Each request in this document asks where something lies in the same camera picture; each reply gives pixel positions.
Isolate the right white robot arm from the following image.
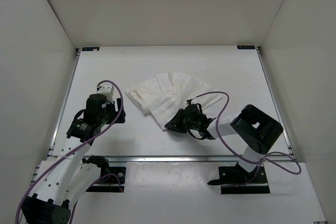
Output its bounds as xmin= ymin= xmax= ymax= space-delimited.
xmin=164 ymin=103 xmax=283 ymax=182

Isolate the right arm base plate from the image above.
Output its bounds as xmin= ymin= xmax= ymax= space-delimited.
xmin=207 ymin=164 xmax=270 ymax=195

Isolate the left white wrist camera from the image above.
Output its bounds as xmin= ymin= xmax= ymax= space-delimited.
xmin=97 ymin=83 xmax=114 ymax=103

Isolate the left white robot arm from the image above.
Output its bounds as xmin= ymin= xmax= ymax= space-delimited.
xmin=19 ymin=91 xmax=125 ymax=223

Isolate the white skirt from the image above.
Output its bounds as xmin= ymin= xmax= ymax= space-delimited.
xmin=125 ymin=72 xmax=222 ymax=131

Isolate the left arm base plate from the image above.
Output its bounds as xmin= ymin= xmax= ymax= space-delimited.
xmin=86 ymin=166 xmax=127 ymax=193

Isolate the left blue corner sticker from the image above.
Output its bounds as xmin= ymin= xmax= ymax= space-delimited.
xmin=81 ymin=47 xmax=100 ymax=51

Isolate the left aluminium table rail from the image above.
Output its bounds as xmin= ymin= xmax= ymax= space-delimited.
xmin=47 ymin=48 xmax=81 ymax=156

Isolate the right aluminium table rail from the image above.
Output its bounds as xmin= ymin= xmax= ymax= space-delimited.
xmin=256 ymin=46 xmax=293 ymax=155

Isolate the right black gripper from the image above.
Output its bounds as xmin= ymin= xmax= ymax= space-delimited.
xmin=165 ymin=109 xmax=199 ymax=133

